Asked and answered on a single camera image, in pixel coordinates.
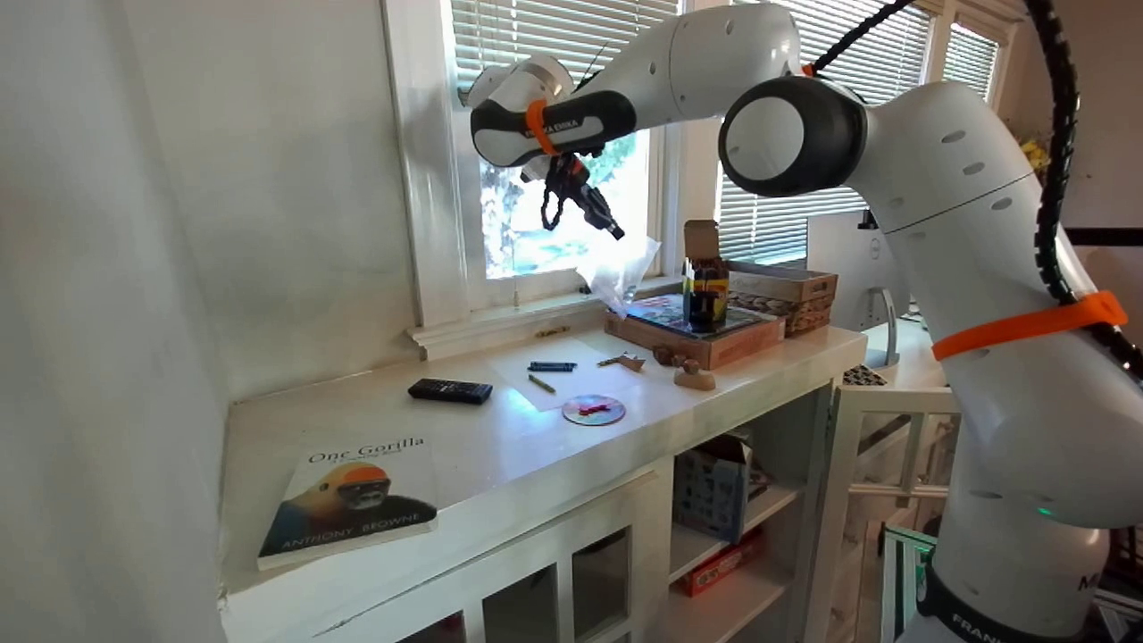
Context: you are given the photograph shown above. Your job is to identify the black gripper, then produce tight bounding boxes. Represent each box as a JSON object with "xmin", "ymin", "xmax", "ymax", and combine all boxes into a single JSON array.
[{"xmin": 539, "ymin": 153, "xmax": 626, "ymax": 240}]

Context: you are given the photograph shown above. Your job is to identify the clear plastic bag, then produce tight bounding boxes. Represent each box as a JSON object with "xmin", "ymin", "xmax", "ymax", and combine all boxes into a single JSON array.
[{"xmin": 575, "ymin": 235, "xmax": 661, "ymax": 311}]

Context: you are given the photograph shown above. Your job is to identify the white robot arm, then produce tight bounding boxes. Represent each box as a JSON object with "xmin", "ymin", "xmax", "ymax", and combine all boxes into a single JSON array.
[{"xmin": 471, "ymin": 5, "xmax": 1143, "ymax": 643}]

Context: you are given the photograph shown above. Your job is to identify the open cardboard box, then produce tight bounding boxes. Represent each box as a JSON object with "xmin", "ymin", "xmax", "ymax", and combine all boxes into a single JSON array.
[{"xmin": 683, "ymin": 217, "xmax": 720, "ymax": 261}]

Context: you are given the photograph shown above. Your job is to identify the small brown toy piece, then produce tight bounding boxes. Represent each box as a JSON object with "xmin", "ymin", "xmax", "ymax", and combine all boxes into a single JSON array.
[{"xmin": 599, "ymin": 350, "xmax": 646, "ymax": 373}]

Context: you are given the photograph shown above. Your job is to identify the wooden tray box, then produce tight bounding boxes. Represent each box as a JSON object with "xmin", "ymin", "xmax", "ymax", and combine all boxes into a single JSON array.
[{"xmin": 606, "ymin": 295, "xmax": 784, "ymax": 368}]

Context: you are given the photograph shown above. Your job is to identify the blue marker pen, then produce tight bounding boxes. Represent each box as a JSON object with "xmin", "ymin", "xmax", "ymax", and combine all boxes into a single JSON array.
[{"xmin": 528, "ymin": 360, "xmax": 577, "ymax": 373}]

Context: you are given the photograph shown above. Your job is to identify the small wooden figurine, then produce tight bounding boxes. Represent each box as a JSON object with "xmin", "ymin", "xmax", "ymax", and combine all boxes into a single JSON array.
[{"xmin": 676, "ymin": 366, "xmax": 714, "ymax": 391}]

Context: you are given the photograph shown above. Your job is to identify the white window blinds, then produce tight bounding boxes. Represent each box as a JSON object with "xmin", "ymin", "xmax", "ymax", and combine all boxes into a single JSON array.
[{"xmin": 451, "ymin": 0, "xmax": 677, "ymax": 91}]

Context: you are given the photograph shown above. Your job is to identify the woven wooden box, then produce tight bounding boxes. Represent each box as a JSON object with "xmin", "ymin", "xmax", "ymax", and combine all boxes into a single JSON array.
[{"xmin": 728, "ymin": 273, "xmax": 836, "ymax": 337}]

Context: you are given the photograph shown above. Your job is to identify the black remote control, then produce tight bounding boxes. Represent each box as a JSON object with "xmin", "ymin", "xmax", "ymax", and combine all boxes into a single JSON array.
[{"xmin": 406, "ymin": 378, "xmax": 494, "ymax": 404}]

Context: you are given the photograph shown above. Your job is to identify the white cabinet shelf unit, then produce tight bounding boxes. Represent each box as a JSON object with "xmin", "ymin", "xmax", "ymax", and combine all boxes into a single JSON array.
[{"xmin": 221, "ymin": 330, "xmax": 865, "ymax": 643}]

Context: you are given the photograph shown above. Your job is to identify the blue storage crate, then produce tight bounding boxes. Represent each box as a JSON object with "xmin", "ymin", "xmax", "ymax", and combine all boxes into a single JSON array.
[{"xmin": 676, "ymin": 435, "xmax": 751, "ymax": 543}]

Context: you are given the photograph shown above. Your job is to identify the red box on shelf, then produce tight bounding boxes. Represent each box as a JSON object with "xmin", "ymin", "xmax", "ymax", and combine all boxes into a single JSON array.
[{"xmin": 676, "ymin": 528, "xmax": 765, "ymax": 596}]

